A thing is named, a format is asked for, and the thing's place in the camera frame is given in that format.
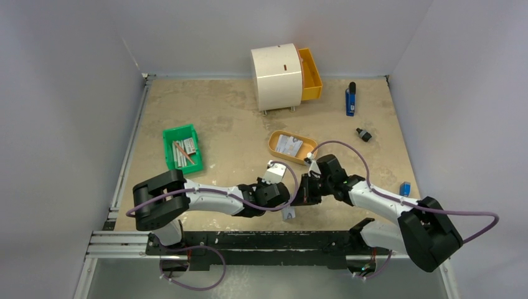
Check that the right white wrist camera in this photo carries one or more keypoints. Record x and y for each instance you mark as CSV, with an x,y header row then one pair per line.
x,y
313,168

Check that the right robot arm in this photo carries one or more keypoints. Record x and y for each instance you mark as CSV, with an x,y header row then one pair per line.
x,y
420,230

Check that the cream round drawer cabinet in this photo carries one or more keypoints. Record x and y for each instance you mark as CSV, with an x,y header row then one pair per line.
x,y
278,77

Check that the yellow oval plastic tray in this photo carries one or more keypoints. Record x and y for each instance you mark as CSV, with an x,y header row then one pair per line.
x,y
308,146

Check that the small black knob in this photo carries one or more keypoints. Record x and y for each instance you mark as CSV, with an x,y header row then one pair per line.
x,y
364,135

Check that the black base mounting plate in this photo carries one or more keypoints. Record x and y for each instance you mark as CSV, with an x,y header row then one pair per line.
x,y
333,249

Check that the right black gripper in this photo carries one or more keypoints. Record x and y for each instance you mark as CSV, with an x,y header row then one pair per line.
x,y
332,182

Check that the small card box in bin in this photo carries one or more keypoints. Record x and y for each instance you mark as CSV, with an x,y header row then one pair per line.
x,y
189,146

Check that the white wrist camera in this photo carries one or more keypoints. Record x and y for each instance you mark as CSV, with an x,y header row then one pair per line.
x,y
274,173
313,168

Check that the yellow open drawer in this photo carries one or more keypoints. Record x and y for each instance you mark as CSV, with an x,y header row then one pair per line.
x,y
312,84

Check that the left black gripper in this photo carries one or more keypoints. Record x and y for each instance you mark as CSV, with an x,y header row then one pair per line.
x,y
259,184

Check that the green plastic bin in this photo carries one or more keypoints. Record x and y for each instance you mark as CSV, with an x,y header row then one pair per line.
x,y
179,134

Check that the brown pencil in bin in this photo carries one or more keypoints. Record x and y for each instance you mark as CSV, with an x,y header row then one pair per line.
x,y
183,152

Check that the small blue eraser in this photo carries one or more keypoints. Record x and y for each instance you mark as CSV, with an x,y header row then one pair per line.
x,y
405,189

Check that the grey tubes in bin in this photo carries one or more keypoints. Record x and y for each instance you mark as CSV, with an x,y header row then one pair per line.
x,y
181,160

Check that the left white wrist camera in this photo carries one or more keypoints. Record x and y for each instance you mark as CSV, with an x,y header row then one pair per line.
x,y
274,173

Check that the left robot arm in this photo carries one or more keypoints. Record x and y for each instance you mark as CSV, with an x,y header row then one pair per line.
x,y
159,201

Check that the aluminium frame rail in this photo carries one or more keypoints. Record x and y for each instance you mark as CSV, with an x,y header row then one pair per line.
x,y
126,245

